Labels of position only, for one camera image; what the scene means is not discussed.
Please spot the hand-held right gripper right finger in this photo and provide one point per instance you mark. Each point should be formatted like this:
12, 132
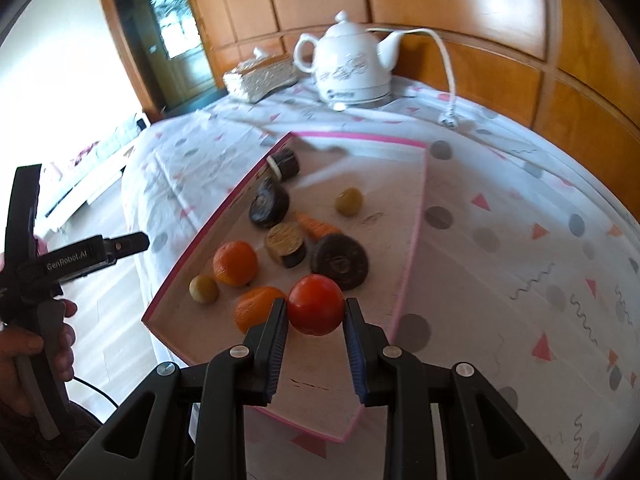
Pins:
354, 355

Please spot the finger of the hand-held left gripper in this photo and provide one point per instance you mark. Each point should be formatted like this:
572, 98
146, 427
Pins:
125, 246

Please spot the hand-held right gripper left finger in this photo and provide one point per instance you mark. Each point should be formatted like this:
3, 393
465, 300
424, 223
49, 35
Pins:
277, 355

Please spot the orange tangerine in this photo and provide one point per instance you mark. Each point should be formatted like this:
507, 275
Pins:
235, 264
255, 310

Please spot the red tomato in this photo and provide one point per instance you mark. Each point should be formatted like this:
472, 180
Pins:
316, 305

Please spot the small yellow round fruit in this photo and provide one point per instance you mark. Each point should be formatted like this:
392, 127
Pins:
203, 290

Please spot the dark brown round fruit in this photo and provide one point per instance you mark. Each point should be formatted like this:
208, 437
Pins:
340, 261
267, 205

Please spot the orange carrot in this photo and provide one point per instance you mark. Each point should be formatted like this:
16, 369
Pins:
317, 226

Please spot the olive green round fruit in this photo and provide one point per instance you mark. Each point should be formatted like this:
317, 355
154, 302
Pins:
348, 201

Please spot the pink shallow tray box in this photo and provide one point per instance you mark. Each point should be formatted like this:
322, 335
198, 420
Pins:
380, 195

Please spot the person's left forearm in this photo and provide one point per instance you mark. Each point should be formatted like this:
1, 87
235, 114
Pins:
30, 450

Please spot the person's left hand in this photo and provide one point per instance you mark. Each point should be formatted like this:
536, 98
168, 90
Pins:
20, 345

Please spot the white patterned tablecloth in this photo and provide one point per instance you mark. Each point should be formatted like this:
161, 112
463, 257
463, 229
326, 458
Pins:
500, 260

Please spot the silver embossed tissue box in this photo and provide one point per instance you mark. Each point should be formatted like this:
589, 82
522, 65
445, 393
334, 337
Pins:
260, 80

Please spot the wooden glass-panel door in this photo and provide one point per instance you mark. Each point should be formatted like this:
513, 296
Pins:
175, 35

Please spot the white tissue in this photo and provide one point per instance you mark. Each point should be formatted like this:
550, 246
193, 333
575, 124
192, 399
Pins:
261, 53

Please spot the silver kettle base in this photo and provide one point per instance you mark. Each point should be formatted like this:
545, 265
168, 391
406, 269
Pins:
365, 102

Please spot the white floral ceramic kettle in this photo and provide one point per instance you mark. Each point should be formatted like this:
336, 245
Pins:
350, 60

